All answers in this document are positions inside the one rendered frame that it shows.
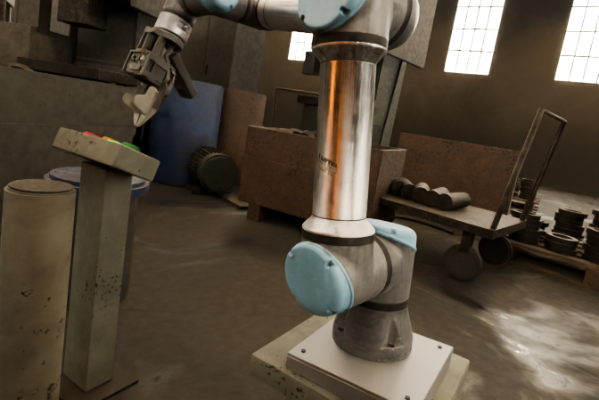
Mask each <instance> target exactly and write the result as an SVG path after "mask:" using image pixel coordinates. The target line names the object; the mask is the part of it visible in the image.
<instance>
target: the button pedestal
mask: <svg viewBox="0 0 599 400"><path fill-rule="evenodd" d="M53 147H54V148H57V149H59V150H62V151H66V152H68V153H71V154H73V155H76V156H79V157H80V158H83V159H87V160H90V161H83V162H82V163H81V174H80V185H79V195H78V214H77V225H76V236H75V246H74V257H73V267H72V277H71V288H70V308H69V319H68V329H67V339H66V349H65V360H64V362H62V372H61V383H60V393H59V400H106V399H108V398H110V397H112V396H115V395H117V394H118V393H119V392H121V391H123V390H125V389H127V388H130V387H132V386H133V385H135V384H136V383H138V379H137V378H136V377H134V376H133V375H132V374H130V373H129V372H128V371H126V370H125V369H123V368H122V367H121V366H119V365H118V364H117V363H115V362H114V361H113V359H114V351H115V342H116V333H117V325H118V316H119V300H120V292H121V283H122V274H123V265H124V256H125V248H126V239H127V223H128V215H129V206H130V197H131V189H132V180H133V176H137V177H140V178H143V179H144V180H147V181H152V180H153V178H154V176H155V174H156V171H157V169H158V167H159V164H160V162H159V161H158V160H156V159H154V158H151V157H149V156H147V155H145V154H143V153H141V152H139V151H136V150H134V149H131V148H129V147H127V146H126V145H123V144H120V143H115V142H112V141H108V140H105V139H102V138H99V137H95V136H92V135H87V134H83V133H80V132H77V131H73V130H70V129H67V128H64V127H61V128H60V130H59V132H58V134H57V136H56V137H55V139H54V141H53Z"/></svg>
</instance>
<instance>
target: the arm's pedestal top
mask: <svg viewBox="0 0 599 400"><path fill-rule="evenodd" d="M336 315H337V314H335V315H332V316H327V317H323V316H318V315H313V316H312V317H310V318H309V319H307V320H306V321H305V322H303V323H301V324H299V325H298V326H296V327H295V328H293V329H291V330H290V331H288V332H286V333H284V334H283V335H282V336H281V337H279V338H277V339H275V340H274V341H272V342H270V343H269V344H267V345H266V346H264V347H262V348H261V349H260V350H258V351H256V352H255V353H253V354H252V356H251V360H250V374H251V375H253V376H254V377H256V378H258V379H259V380H262V381H263V382H265V383H266V384H267V385H269V386H270V387H272V388H274V389H276V390H278V391H279V392H281V393H282V394H284V395H286V396H288V397H289V398H290V399H292V400H344V399H343V398H341V397H339V396H337V395H335V394H334V393H332V392H330V391H329V390H327V389H325V388H323V387H321V386H319V385H317V384H316V383H315V382H313V381H311V380H309V379H307V378H305V377H303V376H302V375H300V374H298V373H297V372H295V371H293V370H291V369H289V368H288V367H286V366H285V365H286V359H287V353H288V352H289V351H290V350H292V349H293V348H294V347H296V346H297V345H298V344H299V343H300V342H302V341H303V340H304V339H306V338H308V337H309V336H310V335H312V334H313V333H314V332H316V331H317V330H319V329H320V328H321V327H323V326H324V325H325V324H327V323H328V322H329V321H330V320H332V319H333V318H334V317H336ZM469 364H470V361H469V360H467V359H465V358H463V357H461V356H459V355H456V354H453V353H452V356H451V361H450V365H449V368H448V371H447V374H446V376H445V377H444V379H443V380H442V382H441V384H440V386H439V388H438V390H437V392H436V394H435V396H434V397H433V398H432V400H456V399H457V396H458V394H459V392H460V390H461V387H462V385H463V383H464V380H465V378H466V375H467V372H468V368H469Z"/></svg>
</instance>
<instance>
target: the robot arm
mask: <svg viewBox="0 0 599 400"><path fill-rule="evenodd" d="M207 15H214V16H217V17H219V18H223V19H226V20H231V21H234V22H238V23H241V24H243V25H246V26H250V27H253V28H255V29H258V30H265V31H271V30H273V29H275V30H282V31H290V32H298V33H305V34H312V48H311V51H312V53H313V54H314V55H315V56H316V58H317V59H318V60H319V61H320V63H321V65H320V82H319V98H318V114H317V130H316V163H315V179H314V195H313V212H312V216H311V217H310V218H309V219H307V220H306V221H305V222H304V223H303V224H302V234H301V242H300V243H298V244H297V245H295V246H294V247H293V248H292V249H291V251H290V252H289V253H288V255H287V258H286V261H285V276H286V280H287V283H288V286H289V288H290V290H291V293H292V294H293V295H294V296H295V298H296V300H297V301H298V303H299V304H300V305H301V306H302V307H303V308H304V309H306V310H307V311H309V312H310V313H311V314H314V315H318V316H323V317H327V316H332V315H335V314H337V315H336V317H335V319H334V321H333V326H332V338H333V340H334V342H335V343H336V344H337V345H338V346H339V347H340V348H341V349H342V350H344V351H345V352H347V353H349V354H351V355H353V356H355V357H358V358H361V359H364V360H367V361H372V362H378V363H391V362H396V361H400V360H403V359H405V358H407V357H408V356H409V355H410V354H411V352H412V346H413V340H414V337H413V332H412V327H411V323H410V318H409V313H408V309H407V307H408V299H409V293H410V287H411V281H412V273H413V267H414V254H415V252H416V251H417V248H416V234H415V232H414V231H413V230H412V229H410V228H408V227H405V226H403V225H400V224H394V223H390V222H386V221H382V220H377V219H371V218H366V211H367V197H368V184H369V171H370V158H371V144H372V131H373V105H374V91H375V78H376V65H377V63H378V62H379V61H380V60H381V59H382V58H383V57H384V56H385V55H386V54H387V53H388V51H389V50H392V49H395V48H397V47H399V46H401V45H402V44H404V43H405V41H407V39H408V38H409V37H410V36H411V35H412V34H413V33H414V30H415V28H416V25H417V22H418V19H419V4H418V1H417V0H166V2H165V4H164V6H163V8H162V10H161V13H160V15H159V18H158V19H157V21H156V23H155V25H154V27H152V28H151V27H149V26H146V28H145V30H144V33H143V35H142V37H141V39H140V41H139V44H138V46H137V48H136V49H135V50H130V52H129V55H128V57H127V59H126V62H125V64H124V66H123V68H122V71H123V72H125V73H127V74H128V75H129V76H131V77H132V78H133V79H135V80H136V81H140V82H142V83H141V85H139V86H138V87H137V88H136V90H135V92H134V93H125V94H124V95H123V102H124V103H125V104H126V105H127V106H128V107H129V108H130V109H131V110H132V111H133V112H134V113H135V114H134V125H135V126H136V127H140V126H141V125H142V124H143V123H145V122H146V121H147V120H148V119H149V118H151V117H152V116H153V115H154V114H155V113H156V111H157V110H159V109H160V108H161V106H162V105H163V104H164V102H165V101H166V100H167V99H168V97H169V95H170V92H171V89H172V86H173V85H174V87H175V89H176V91H177V93H178V95H179V97H181V98H186V99H193V98H194V97H195V96H196V95H197V94H198V93H197V91H196V89H195V87H194V85H193V82H192V80H191V78H190V76H189V74H188V72H187V70H186V68H185V66H184V64H183V62H182V60H181V57H180V55H179V53H180V52H182V50H183V48H184V45H185V44H186V42H187V39H188V37H189V36H190V33H191V31H192V29H193V26H194V23H195V22H196V20H197V18H198V17H202V16H207ZM173 52H176V53H173ZM130 57H132V58H131V60H130V62H129V64H128V66H127V62H128V60H129V58H130ZM126 66H127V68H126Z"/></svg>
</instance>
